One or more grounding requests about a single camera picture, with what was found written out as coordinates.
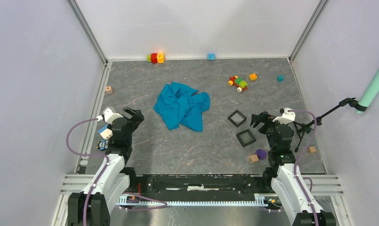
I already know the wooden cube right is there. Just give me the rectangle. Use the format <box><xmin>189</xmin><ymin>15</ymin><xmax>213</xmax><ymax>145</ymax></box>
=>
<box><xmin>307</xmin><ymin>146</ymin><xmax>317</xmax><ymax>153</ymax></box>

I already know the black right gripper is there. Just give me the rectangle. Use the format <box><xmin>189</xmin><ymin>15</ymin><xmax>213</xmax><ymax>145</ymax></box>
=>
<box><xmin>250</xmin><ymin>111</ymin><xmax>288</xmax><ymax>150</ymax></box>

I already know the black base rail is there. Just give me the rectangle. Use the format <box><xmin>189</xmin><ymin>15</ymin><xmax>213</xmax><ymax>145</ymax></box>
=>
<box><xmin>126</xmin><ymin>174</ymin><xmax>274</xmax><ymax>202</ymax></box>

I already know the red orange green toy stack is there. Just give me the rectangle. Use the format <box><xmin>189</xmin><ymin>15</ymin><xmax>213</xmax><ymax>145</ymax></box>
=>
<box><xmin>147</xmin><ymin>52</ymin><xmax>165</xmax><ymax>64</ymax></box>

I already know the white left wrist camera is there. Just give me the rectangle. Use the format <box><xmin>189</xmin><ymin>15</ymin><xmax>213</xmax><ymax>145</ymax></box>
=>
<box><xmin>102</xmin><ymin>107</ymin><xmax>123</xmax><ymax>124</ymax></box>

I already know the black square display box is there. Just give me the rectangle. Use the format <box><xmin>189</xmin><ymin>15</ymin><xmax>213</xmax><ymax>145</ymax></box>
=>
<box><xmin>236</xmin><ymin>129</ymin><xmax>256</xmax><ymax>147</ymax></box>

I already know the black square frame lid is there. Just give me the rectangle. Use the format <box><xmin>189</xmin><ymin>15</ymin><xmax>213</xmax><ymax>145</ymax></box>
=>
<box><xmin>228</xmin><ymin>110</ymin><xmax>247</xmax><ymax>128</ymax></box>

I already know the purple toy block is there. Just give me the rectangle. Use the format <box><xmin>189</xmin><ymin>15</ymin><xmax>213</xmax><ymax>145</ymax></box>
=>
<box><xmin>255</xmin><ymin>149</ymin><xmax>268</xmax><ymax>160</ymax></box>

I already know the round dark badge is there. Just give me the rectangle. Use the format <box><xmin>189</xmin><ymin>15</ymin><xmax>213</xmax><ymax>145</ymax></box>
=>
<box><xmin>96</xmin><ymin>139</ymin><xmax>109</xmax><ymax>151</ymax></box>

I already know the white blue toy block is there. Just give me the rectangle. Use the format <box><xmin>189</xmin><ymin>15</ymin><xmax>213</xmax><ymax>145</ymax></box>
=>
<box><xmin>98</xmin><ymin>124</ymin><xmax>113</xmax><ymax>140</ymax></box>

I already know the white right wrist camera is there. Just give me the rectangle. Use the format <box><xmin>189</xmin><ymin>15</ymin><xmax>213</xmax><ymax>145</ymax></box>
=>
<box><xmin>272</xmin><ymin>108</ymin><xmax>296</xmax><ymax>125</ymax></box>

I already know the colourful toy brick car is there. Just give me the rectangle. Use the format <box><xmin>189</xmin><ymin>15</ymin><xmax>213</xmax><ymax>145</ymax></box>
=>
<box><xmin>228</xmin><ymin>76</ymin><xmax>247</xmax><ymax>92</ymax></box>

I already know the mint green tube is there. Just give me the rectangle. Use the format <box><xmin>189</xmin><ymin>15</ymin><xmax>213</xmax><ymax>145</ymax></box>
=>
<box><xmin>356</xmin><ymin>67</ymin><xmax>379</xmax><ymax>114</ymax></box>

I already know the teal small cube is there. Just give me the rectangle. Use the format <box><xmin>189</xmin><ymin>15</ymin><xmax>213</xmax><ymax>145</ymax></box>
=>
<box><xmin>277</xmin><ymin>75</ymin><xmax>284</xmax><ymax>82</ymax></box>

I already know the black mini tripod stand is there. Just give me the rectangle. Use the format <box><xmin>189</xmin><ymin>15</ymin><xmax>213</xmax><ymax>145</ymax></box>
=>
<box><xmin>292</xmin><ymin>97</ymin><xmax>359</xmax><ymax>153</ymax></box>

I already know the wooden cube near purple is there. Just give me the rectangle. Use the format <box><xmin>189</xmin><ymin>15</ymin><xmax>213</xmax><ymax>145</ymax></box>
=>
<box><xmin>249</xmin><ymin>154</ymin><xmax>259</xmax><ymax>163</ymax></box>

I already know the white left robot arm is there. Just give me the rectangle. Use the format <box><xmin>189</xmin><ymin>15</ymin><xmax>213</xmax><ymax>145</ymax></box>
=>
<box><xmin>67</xmin><ymin>107</ymin><xmax>144</xmax><ymax>226</ymax></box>

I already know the blue garment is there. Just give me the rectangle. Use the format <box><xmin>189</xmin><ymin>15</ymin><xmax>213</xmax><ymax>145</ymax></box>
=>
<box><xmin>153</xmin><ymin>82</ymin><xmax>210</xmax><ymax>132</ymax></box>

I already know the small blue dome toy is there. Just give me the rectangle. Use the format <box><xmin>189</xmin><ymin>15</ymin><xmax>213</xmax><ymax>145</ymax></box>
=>
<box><xmin>206</xmin><ymin>53</ymin><xmax>216</xmax><ymax>61</ymax></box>

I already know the white cable comb strip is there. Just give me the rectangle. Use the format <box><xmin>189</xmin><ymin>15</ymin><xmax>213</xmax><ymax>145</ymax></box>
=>
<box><xmin>116</xmin><ymin>195</ymin><xmax>268</xmax><ymax>207</ymax></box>

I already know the wooden cube left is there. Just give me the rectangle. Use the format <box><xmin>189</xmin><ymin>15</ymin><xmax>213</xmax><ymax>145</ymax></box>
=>
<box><xmin>105</xmin><ymin>86</ymin><xmax>113</xmax><ymax>94</ymax></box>

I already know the orange toy brick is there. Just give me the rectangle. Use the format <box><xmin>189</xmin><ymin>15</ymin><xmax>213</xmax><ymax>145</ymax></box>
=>
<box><xmin>249</xmin><ymin>73</ymin><xmax>257</xmax><ymax>81</ymax></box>

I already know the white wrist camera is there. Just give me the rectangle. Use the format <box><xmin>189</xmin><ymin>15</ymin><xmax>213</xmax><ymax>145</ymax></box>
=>
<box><xmin>102</xmin><ymin>107</ymin><xmax>123</xmax><ymax>124</ymax></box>
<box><xmin>272</xmin><ymin>108</ymin><xmax>296</xmax><ymax>125</ymax></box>

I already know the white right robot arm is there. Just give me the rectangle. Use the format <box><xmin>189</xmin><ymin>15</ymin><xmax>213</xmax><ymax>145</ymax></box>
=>
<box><xmin>250</xmin><ymin>108</ymin><xmax>336</xmax><ymax>226</ymax></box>

